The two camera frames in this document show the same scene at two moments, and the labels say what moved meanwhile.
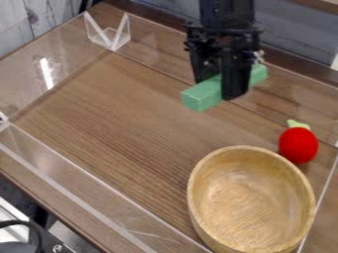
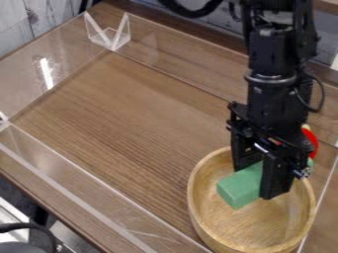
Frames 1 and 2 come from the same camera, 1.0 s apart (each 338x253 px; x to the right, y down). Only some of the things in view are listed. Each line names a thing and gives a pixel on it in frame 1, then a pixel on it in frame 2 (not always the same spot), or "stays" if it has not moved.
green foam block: (206, 92) to (240, 187)
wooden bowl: (252, 200) stays
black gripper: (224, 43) to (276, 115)
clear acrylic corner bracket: (110, 38) stays
